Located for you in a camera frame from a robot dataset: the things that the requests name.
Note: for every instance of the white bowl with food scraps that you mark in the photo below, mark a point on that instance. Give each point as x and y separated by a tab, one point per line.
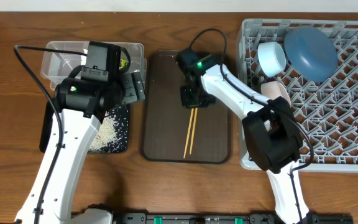
274	89

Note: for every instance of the clear plastic bin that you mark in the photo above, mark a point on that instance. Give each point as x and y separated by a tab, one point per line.
57	66

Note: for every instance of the grey dishwasher rack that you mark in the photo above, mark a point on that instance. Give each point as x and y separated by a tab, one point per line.
328	111

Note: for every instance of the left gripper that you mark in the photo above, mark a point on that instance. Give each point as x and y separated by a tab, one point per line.
135	88

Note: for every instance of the yellow green snack wrapper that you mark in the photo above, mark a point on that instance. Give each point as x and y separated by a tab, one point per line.
124	62

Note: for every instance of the spilled rice food waste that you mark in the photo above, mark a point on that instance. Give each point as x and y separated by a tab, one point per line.
113	134

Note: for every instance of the dark brown serving tray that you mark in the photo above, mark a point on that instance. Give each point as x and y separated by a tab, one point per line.
166	120

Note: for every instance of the black plastic tray bin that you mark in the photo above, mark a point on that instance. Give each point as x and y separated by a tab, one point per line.
47	127

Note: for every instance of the light blue bowl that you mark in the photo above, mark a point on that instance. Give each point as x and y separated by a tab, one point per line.
272	59

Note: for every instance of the wooden chopstick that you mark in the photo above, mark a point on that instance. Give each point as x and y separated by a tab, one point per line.
193	127
188	132

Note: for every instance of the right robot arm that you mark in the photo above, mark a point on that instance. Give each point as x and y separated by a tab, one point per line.
273	139

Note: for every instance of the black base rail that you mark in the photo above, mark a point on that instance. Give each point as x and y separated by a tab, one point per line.
263	218

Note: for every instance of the dark blue plate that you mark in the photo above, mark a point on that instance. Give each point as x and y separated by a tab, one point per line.
311	53

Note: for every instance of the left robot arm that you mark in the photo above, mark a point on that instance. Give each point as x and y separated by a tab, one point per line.
76	122

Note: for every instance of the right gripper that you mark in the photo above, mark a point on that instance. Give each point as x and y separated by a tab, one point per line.
193	101

